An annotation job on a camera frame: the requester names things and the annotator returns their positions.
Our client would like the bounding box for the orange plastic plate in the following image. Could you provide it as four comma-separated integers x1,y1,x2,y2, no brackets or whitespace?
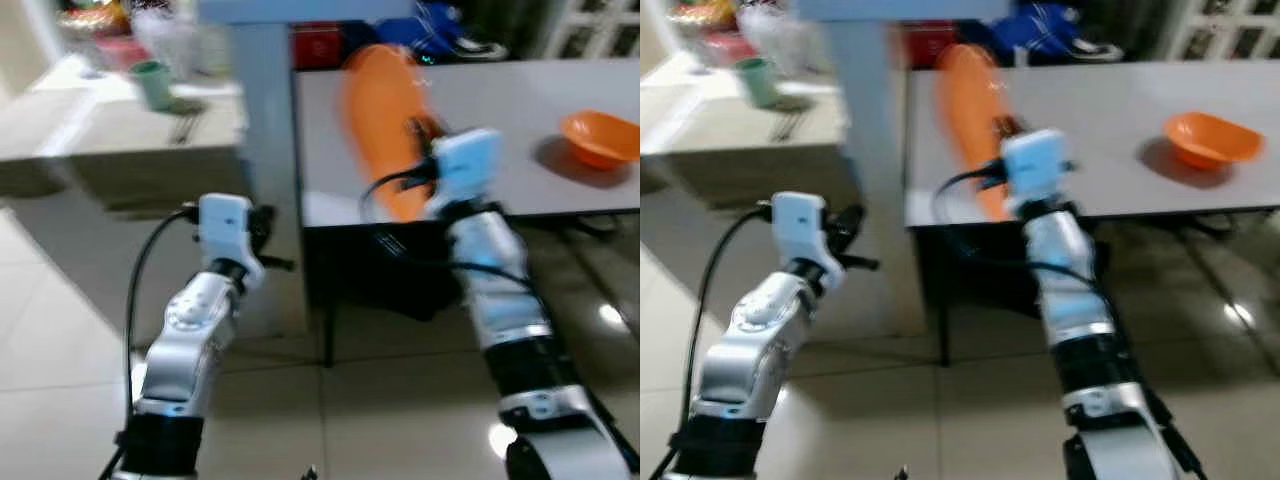
340,43,441,223
935,43,1021,223

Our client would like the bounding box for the red box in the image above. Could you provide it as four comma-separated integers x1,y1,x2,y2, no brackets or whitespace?
293,25,351,71
903,25,946,69

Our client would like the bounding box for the green plastic cup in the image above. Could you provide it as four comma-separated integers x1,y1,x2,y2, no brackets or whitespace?
130,60,174,112
735,57,781,109

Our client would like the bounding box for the orange plastic bowl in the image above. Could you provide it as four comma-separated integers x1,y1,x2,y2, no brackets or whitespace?
1162,111,1264,171
558,110,641,171

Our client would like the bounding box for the white glass door cabinet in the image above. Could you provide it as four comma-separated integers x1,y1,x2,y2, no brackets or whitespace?
1170,0,1280,59
545,0,641,59

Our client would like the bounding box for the white plastic bag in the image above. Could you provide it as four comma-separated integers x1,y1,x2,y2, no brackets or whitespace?
740,5,801,71
130,5,196,81

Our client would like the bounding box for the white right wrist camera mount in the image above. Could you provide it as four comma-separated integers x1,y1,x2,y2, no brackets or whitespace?
428,128,504,216
1000,128,1076,216

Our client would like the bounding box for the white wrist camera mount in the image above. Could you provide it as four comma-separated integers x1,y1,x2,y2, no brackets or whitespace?
772,192,836,291
197,193,263,291
428,128,504,216
1000,128,1076,216

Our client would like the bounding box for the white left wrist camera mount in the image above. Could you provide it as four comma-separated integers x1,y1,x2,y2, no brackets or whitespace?
772,192,836,291
197,193,263,291

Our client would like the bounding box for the blue bag with white straps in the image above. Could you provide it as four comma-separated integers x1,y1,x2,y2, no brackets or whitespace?
375,0,509,63
985,0,1121,63

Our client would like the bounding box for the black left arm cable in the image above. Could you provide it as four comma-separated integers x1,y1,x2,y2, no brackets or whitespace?
645,203,776,480
98,205,201,480

